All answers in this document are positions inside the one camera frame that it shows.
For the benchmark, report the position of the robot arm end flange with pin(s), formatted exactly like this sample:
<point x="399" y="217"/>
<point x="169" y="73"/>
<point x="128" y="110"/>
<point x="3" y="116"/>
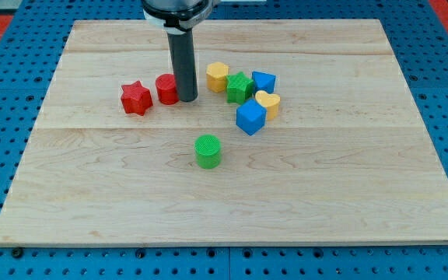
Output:
<point x="177" y="16"/>

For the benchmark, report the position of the green star block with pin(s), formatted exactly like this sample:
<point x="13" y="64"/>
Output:
<point x="239" y="88"/>

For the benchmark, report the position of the light wooden board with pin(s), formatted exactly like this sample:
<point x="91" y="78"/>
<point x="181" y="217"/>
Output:
<point x="347" y="161"/>

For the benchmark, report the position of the red star block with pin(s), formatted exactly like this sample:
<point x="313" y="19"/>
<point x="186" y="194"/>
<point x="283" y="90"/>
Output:
<point x="135" y="98"/>

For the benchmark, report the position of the green cylinder block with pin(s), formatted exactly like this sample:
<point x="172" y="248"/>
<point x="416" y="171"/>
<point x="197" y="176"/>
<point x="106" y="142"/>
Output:
<point x="207" y="150"/>

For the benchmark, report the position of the blue cube block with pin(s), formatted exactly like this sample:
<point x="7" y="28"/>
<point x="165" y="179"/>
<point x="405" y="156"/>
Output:
<point x="250" y="117"/>

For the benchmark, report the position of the yellow heart block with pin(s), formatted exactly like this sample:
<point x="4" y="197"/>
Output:
<point x="270" y="101"/>

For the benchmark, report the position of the yellow hexagon block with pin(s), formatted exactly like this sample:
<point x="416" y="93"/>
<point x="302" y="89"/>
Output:
<point x="216" y="75"/>

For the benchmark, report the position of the blue triangle block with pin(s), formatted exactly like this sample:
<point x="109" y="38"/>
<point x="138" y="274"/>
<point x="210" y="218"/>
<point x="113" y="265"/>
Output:
<point x="264" y="81"/>

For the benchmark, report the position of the red cylinder block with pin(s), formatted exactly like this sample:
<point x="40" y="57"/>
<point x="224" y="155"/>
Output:
<point x="166" y="89"/>

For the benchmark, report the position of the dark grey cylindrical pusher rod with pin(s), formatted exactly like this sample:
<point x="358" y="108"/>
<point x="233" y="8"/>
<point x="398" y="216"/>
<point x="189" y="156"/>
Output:
<point x="183" y="62"/>

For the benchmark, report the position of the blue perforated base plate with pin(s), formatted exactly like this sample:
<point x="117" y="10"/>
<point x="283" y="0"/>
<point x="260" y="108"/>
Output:
<point x="29" y="51"/>

